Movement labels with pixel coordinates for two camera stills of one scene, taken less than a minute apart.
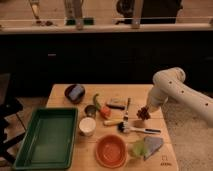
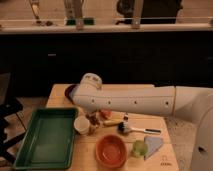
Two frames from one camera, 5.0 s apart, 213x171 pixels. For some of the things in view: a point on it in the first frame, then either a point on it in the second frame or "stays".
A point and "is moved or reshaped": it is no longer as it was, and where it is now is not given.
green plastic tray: (49, 141) stays
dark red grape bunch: (143, 114) is moved or reshaped
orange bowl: (111, 150) stays
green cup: (139, 149) stays
